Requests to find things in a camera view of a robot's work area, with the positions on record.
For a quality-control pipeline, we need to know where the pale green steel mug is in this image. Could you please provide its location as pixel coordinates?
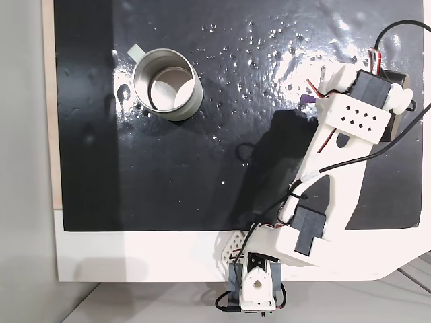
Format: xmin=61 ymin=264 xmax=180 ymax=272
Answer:
xmin=127 ymin=43 xmax=205 ymax=122

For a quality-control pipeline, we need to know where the black camera cable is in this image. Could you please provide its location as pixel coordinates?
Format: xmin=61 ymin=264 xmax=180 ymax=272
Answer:
xmin=242 ymin=19 xmax=431 ymax=263

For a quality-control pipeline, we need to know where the black table mat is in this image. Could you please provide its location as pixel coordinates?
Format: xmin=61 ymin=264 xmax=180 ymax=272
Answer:
xmin=53 ymin=0 xmax=425 ymax=233

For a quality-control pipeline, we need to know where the black base cable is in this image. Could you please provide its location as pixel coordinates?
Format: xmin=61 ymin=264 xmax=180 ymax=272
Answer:
xmin=214 ymin=284 xmax=289 ymax=316

